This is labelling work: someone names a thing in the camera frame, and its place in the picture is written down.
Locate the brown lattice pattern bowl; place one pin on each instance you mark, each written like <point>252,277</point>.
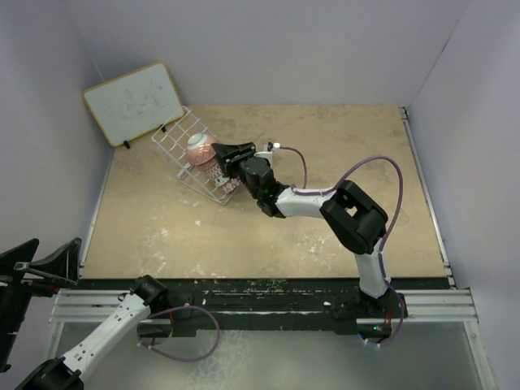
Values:
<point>213,172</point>

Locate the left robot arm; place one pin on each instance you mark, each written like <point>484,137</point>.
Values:
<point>145,297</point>

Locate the blue patterned bowl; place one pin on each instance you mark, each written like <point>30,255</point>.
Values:
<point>220,181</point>

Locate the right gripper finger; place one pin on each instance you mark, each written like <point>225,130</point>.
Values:
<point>225,153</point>
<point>226,166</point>

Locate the pink dotted bowl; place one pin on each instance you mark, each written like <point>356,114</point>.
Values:
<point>199,149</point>

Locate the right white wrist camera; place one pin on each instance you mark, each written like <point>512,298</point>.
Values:
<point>267,150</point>

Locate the white wire dish rack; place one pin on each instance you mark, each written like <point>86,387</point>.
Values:
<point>172,141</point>

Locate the yellow framed whiteboard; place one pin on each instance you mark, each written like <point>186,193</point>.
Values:
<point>129,106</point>

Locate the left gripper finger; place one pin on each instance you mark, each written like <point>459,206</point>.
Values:
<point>21,253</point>
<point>62,266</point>

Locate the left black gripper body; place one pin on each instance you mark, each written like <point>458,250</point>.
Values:
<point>14,298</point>

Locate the red white patterned bowl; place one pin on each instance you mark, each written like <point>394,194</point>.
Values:
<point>230,186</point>

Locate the black mounting base rail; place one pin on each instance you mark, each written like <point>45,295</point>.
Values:
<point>272,304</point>

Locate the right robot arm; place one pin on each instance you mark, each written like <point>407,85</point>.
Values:
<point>357,221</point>

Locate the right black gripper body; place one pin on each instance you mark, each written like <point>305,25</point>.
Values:
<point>238,168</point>

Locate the black floral bowl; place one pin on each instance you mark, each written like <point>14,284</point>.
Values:
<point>207,165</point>

